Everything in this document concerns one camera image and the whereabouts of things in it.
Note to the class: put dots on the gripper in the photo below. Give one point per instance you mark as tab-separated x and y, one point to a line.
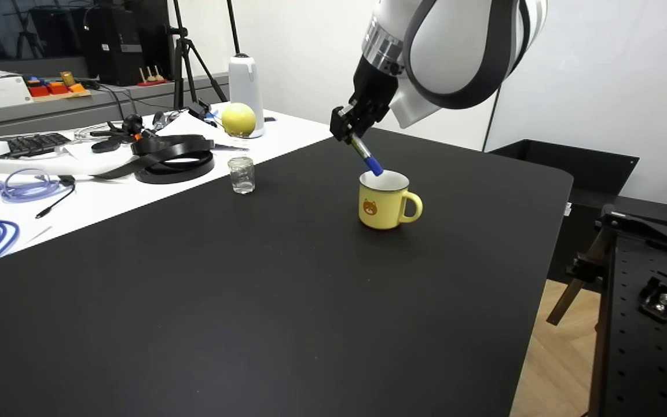
375	87

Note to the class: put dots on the blue capped marker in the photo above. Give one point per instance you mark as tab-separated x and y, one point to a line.
368	157

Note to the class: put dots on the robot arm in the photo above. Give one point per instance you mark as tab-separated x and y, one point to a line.
455	52

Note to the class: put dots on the yellow mug with bear print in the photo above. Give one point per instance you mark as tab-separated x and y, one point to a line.
383	202

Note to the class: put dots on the yellow ball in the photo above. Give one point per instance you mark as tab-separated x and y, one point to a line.
238	119

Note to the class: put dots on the white cylindrical device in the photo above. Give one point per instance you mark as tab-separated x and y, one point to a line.
246	81

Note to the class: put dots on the small clear glass jar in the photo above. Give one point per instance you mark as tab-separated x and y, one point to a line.
242	175

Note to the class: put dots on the wooden peg toy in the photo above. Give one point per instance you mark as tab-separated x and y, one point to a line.
151	76

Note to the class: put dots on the small black flexible tripod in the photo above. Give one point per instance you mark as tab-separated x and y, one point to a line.
128	132

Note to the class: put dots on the black open bin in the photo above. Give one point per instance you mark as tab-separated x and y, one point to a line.
582	174

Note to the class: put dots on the black computer tower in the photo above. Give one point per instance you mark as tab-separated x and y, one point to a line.
125	43

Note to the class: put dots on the colourful toy block set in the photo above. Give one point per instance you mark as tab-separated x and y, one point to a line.
52	88

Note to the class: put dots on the black keyboard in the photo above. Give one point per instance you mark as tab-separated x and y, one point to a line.
37	143

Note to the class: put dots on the camera on tripod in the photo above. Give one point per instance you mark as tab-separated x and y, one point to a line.
184	55

